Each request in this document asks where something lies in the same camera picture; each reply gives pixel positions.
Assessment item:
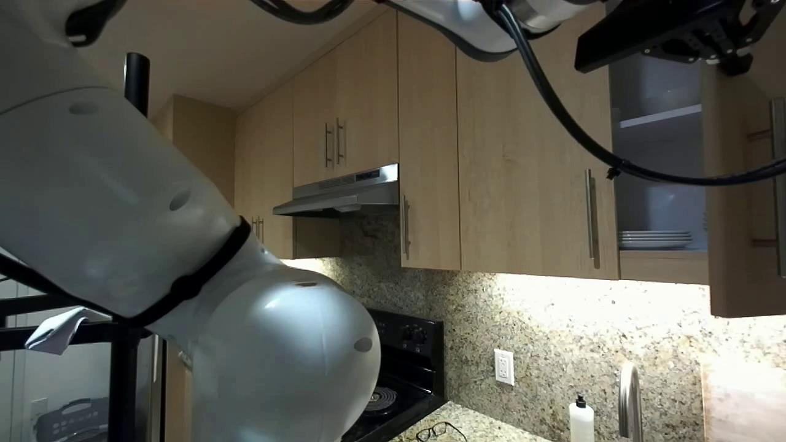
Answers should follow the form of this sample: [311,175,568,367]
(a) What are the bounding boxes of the open wooden cabinet door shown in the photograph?
[700,18,786,318]

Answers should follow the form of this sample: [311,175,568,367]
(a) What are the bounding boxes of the wide wooden cabinet door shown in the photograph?
[456,0,620,281]

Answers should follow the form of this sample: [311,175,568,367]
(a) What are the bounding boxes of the narrow wooden cabinet door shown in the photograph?
[397,11,462,271]

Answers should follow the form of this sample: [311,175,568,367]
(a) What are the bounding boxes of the short wooden cabinet door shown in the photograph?
[293,46,338,187]
[335,11,400,179]

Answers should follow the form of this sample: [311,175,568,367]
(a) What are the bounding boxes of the tall wooden cabinet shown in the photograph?
[150,93,236,442]

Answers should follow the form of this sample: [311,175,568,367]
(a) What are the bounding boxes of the stack of white plates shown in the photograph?
[618,230,695,250]

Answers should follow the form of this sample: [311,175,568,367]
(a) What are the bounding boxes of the wooden cutting board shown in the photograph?
[700,355,786,442]

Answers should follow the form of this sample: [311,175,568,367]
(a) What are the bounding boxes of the silver tap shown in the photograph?
[618,362,644,442]

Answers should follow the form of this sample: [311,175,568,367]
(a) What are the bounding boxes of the white soap bottle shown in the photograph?
[569,395,596,442]

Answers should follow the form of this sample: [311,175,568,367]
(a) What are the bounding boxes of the steel range hood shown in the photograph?
[273,163,400,217]

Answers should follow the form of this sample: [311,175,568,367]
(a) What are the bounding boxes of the black stove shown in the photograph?
[341,307,447,442]

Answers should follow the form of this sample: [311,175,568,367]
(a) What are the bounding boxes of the black eyeglasses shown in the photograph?
[415,421,469,442]

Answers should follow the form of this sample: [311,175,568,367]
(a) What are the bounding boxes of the coil stove burner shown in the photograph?
[365,387,401,419]

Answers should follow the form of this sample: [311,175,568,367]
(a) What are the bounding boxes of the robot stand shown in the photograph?
[0,52,161,442]

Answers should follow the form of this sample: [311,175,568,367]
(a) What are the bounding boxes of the white crumpled cloth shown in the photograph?
[24,306,91,356]

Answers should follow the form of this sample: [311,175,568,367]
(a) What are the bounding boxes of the black plastic basket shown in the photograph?
[33,397,112,442]

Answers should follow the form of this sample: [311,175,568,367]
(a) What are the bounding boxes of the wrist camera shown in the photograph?
[575,0,757,77]

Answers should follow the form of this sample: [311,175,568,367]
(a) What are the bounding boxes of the long silver door handle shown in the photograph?
[584,169,601,269]

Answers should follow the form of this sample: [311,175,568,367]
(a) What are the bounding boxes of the wooden wall cabinet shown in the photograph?
[235,0,786,318]

